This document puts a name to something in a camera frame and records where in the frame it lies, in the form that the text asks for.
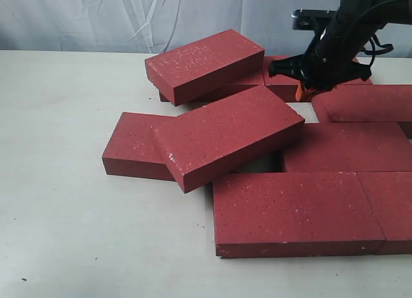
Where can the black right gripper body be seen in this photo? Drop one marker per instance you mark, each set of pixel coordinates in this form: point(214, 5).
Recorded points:
point(327, 62)

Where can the red brick top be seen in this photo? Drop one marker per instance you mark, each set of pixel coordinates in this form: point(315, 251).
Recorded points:
point(198, 68)

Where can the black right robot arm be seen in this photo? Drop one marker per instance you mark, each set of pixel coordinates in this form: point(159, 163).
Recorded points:
point(359, 20)

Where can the red brick back row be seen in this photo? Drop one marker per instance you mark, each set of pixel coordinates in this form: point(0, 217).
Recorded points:
point(284, 87)

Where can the red brick right second row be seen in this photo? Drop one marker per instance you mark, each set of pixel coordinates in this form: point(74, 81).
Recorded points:
point(366, 103)

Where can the red brick middle row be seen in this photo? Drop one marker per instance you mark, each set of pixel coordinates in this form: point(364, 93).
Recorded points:
point(349, 147)

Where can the red brick under stack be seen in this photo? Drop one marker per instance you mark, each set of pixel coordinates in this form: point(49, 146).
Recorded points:
point(225, 89)

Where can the white backdrop curtain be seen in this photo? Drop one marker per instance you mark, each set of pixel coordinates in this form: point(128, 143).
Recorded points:
point(150, 26)

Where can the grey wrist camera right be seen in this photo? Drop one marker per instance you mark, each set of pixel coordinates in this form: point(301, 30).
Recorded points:
point(311, 20)

